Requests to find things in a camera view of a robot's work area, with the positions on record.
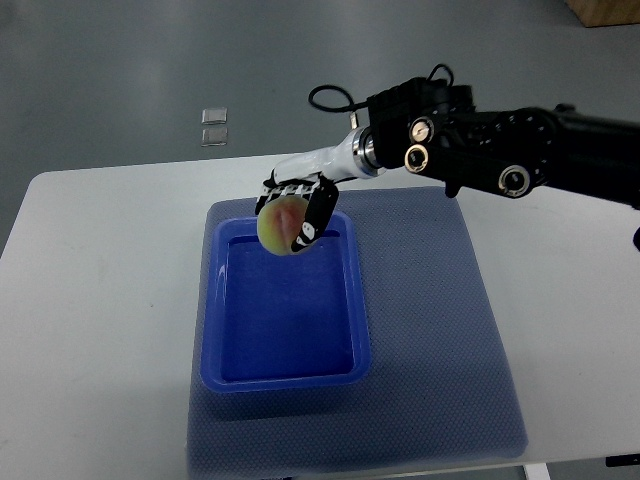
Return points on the upper metal floor plate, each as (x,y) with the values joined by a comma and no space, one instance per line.
(214,115)

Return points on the white table leg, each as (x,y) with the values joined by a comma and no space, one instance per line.
(537,471)

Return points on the blue plastic tray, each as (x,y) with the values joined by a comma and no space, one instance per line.
(273,323)

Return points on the wooden box corner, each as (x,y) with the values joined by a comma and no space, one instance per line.
(605,13)

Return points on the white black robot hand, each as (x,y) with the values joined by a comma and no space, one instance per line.
(315,176)

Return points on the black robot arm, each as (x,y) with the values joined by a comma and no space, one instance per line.
(431,127)

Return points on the yellow red peach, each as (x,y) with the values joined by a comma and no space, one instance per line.
(279,223)

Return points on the blue grey mesh mat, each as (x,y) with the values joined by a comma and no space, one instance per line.
(439,388)

